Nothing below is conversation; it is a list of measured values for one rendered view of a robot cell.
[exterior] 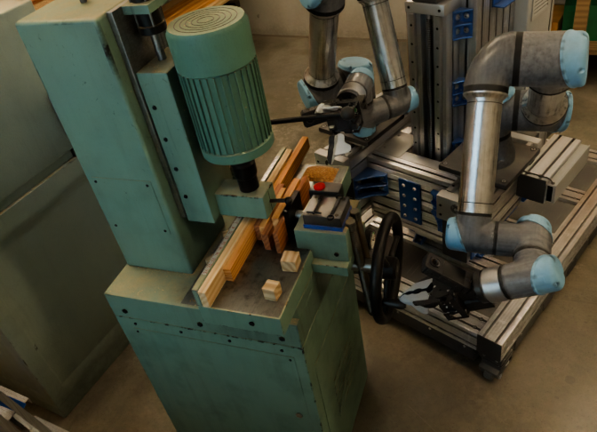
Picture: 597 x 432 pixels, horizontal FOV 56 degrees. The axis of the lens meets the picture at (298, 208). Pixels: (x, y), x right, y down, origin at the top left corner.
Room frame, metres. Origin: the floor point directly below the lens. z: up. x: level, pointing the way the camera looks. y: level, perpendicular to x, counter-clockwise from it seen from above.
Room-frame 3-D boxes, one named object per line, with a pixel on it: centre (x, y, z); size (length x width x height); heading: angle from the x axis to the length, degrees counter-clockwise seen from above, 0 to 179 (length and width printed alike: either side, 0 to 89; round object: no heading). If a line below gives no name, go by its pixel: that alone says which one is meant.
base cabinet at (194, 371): (1.24, 0.22, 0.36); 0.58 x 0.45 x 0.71; 64
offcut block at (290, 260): (1.02, 0.04, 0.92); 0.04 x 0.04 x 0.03; 68
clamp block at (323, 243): (1.12, -0.07, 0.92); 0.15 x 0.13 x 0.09; 154
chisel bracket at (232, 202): (1.20, 0.13, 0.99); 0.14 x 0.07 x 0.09; 64
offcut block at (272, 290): (0.93, 0.10, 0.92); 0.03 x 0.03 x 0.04; 59
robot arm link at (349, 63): (1.79, -0.28, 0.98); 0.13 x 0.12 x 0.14; 107
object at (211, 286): (1.21, 0.12, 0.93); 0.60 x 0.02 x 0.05; 154
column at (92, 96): (1.32, 0.37, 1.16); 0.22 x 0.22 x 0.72; 64
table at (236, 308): (1.15, 0.01, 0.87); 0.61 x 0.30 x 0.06; 154
